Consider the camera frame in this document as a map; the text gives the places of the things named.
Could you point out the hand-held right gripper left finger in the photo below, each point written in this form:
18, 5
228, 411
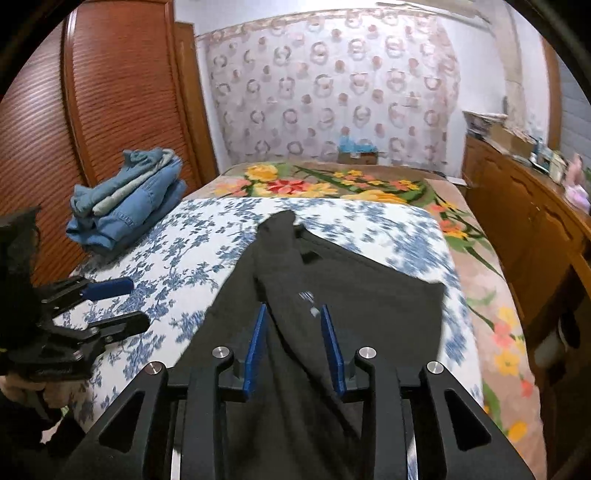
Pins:
256, 350

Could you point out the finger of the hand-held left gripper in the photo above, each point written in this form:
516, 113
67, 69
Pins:
120, 325
108, 289

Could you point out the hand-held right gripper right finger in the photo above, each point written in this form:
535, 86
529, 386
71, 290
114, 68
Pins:
332, 350

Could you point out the black pants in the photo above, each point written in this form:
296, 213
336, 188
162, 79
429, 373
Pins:
369, 286

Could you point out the person's left forearm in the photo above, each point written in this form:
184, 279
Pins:
32, 447

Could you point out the person's left hand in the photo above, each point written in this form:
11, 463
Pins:
21, 391

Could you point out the blue denim folded jeans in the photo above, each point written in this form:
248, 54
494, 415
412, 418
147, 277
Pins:
138, 207

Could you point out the white blue floral quilt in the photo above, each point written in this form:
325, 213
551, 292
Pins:
194, 258

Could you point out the faded light blue folded jeans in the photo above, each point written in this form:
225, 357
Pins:
138, 180

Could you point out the colourful floral blanket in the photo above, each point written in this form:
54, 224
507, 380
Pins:
323, 184

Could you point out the small cardboard box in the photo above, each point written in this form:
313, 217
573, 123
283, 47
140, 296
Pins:
358, 158

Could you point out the wooden louvered wardrobe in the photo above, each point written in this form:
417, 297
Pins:
115, 92

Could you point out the wooden dresser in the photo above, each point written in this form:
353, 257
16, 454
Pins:
517, 207

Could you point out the circle patterned curtain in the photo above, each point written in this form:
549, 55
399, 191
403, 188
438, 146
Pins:
323, 92

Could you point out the open cardboard box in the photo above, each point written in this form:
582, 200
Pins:
510, 138

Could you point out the cluster of small bottles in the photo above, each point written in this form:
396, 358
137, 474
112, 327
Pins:
547, 159

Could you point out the pink plush toy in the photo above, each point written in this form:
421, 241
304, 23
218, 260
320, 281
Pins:
579, 184

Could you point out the wrapped air conditioner pipe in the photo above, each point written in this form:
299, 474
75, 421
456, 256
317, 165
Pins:
505, 69

